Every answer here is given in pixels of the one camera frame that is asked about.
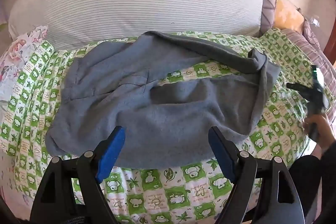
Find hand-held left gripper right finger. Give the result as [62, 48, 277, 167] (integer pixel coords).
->
[207, 126, 306, 224]

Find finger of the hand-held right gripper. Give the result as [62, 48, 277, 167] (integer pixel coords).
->
[286, 83, 314, 99]

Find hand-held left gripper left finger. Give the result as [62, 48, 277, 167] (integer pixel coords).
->
[30, 126, 126, 224]

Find grey pants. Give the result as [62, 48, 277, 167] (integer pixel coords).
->
[45, 30, 282, 170]

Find person's right forearm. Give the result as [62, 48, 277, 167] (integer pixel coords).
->
[288, 119, 336, 224]

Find person's right hand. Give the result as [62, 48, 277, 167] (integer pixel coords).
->
[302, 112, 329, 149]

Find plaid quilt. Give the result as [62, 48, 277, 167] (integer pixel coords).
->
[281, 18, 336, 89]

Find green checked printed blanket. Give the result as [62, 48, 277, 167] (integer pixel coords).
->
[0, 29, 336, 224]

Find yellow wooden headboard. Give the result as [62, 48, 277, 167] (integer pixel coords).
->
[273, 0, 306, 33]

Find purple checked pillow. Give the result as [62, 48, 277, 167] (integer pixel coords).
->
[261, 0, 278, 36]

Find white striped pillow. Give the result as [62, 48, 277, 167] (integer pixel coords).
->
[8, 0, 264, 50]

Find brown wooden door frame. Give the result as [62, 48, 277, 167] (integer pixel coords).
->
[324, 36, 336, 67]

